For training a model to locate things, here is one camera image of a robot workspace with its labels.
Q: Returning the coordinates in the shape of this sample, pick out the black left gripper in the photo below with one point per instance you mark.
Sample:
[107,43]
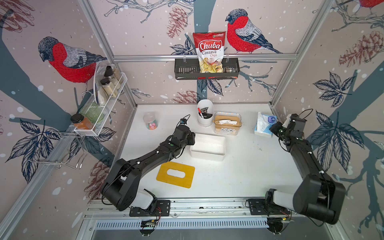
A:
[191,136]

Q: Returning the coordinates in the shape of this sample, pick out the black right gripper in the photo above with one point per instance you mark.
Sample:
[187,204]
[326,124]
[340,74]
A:
[274,127]

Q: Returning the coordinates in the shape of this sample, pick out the blue white tissue pack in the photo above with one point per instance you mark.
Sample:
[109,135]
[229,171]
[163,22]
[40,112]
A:
[263,125]

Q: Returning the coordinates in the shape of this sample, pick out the white rectangular bin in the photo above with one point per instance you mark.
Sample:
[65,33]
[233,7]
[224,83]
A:
[209,147]

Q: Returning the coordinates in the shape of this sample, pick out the bamboo tissue box lid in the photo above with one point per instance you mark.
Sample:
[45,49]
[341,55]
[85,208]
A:
[227,117]

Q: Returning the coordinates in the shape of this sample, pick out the clear plastic tissue box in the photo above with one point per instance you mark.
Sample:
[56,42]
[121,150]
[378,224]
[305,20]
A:
[225,130]

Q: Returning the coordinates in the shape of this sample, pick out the yellow plastic lid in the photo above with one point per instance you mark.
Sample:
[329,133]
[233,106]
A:
[176,174]

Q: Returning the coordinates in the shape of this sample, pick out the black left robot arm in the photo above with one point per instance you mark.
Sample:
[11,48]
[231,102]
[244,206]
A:
[122,183]

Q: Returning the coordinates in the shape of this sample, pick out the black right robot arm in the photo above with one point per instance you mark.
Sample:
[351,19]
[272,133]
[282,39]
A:
[318,196]

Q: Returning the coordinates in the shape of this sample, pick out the white pen holder cup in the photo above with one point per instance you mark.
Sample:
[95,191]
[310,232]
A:
[206,112]

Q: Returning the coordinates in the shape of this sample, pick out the clear jar with candies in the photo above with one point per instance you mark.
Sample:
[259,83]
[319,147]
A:
[150,121]

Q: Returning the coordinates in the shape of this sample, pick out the beige spice bottle front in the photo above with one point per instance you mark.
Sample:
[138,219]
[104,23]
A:
[109,88]

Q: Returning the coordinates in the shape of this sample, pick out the beige spice bottle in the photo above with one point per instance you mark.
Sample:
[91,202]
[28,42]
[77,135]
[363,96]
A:
[109,88]
[109,73]

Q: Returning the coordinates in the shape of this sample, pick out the red Chuba chips bag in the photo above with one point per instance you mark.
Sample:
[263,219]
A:
[210,51]

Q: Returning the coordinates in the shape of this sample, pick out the green jar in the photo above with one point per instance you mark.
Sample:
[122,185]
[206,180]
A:
[92,112]

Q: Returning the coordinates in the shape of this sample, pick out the beige spice bottle back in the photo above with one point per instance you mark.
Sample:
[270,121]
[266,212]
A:
[109,73]

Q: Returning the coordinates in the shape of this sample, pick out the orange spice jar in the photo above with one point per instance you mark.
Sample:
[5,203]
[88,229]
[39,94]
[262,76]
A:
[81,122]

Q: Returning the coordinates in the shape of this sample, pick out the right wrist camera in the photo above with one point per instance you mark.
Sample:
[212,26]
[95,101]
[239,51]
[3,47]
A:
[295,122]

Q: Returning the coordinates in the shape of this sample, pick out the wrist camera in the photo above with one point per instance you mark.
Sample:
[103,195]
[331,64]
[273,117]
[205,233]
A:
[183,122]
[295,122]

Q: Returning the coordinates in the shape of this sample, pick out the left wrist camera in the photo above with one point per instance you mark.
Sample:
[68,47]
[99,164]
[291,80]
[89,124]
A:
[183,122]

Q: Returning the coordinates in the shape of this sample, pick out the black wire wall basket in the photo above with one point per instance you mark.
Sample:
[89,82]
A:
[189,69]

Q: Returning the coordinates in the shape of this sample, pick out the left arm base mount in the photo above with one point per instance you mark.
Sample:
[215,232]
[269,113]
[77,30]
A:
[147,204]

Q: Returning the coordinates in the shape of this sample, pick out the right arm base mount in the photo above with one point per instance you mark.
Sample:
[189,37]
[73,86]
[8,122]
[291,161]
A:
[265,206]

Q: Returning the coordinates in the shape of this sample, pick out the white wire spice rack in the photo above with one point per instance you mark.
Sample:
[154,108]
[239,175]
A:
[102,99]

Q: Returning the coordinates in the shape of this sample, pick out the metal wire hook rack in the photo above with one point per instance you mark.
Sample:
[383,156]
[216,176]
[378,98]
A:
[70,152]

